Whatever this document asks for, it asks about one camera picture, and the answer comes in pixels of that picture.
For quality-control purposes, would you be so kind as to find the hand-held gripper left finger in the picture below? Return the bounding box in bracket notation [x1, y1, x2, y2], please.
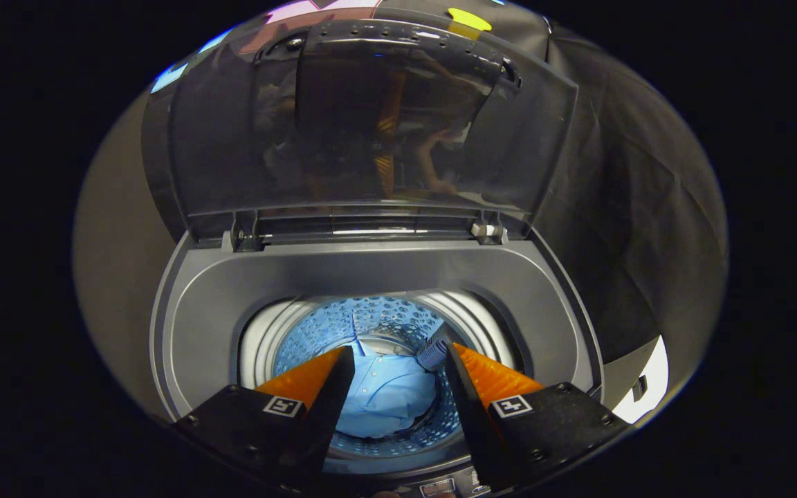
[172, 344, 356, 493]

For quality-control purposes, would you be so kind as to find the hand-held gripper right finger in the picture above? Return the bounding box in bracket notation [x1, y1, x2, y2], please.
[445, 341, 631, 493]

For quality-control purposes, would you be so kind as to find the light blue polo shirt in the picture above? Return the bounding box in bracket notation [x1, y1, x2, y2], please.
[336, 339, 437, 439]

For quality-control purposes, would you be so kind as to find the dark grey washing machine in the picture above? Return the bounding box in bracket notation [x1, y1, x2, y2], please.
[149, 207, 603, 498]

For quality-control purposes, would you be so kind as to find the transparent washing machine lid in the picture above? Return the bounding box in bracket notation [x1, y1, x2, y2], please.
[141, 17, 579, 244]

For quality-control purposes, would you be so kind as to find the white panel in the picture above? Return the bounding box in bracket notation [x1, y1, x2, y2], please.
[612, 335, 669, 424]

